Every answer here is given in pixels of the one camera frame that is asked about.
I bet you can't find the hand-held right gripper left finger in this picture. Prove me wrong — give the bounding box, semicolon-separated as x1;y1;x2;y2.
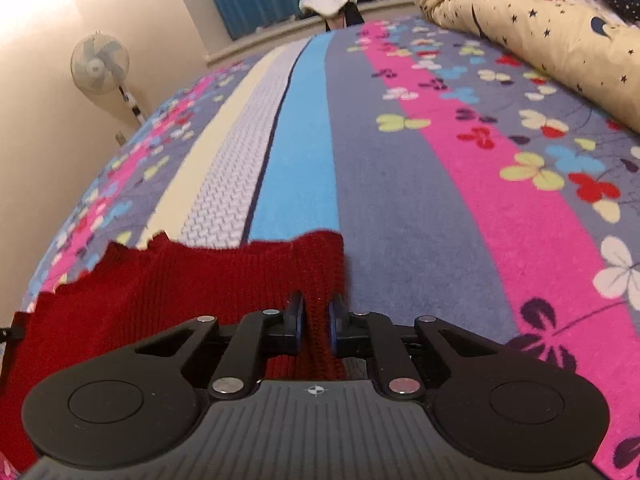
132;291;307;401

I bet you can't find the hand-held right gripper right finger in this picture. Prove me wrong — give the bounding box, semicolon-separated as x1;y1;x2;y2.
327;292;497;402

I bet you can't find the red knitted sweater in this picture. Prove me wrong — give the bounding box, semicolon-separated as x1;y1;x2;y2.
0;230;351;471

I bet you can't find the white clothes pile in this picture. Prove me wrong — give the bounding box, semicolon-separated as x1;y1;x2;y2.
299;0;357;17

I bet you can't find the floral striped blanket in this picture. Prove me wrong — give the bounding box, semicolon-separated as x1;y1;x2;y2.
0;12;640;480

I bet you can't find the white standing fan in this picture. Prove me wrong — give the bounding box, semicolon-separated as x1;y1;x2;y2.
70;31;147;125

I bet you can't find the dark chair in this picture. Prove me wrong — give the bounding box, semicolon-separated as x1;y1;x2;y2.
324;2;366;32

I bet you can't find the star print cream quilt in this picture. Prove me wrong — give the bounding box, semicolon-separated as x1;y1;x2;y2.
414;0;640;133

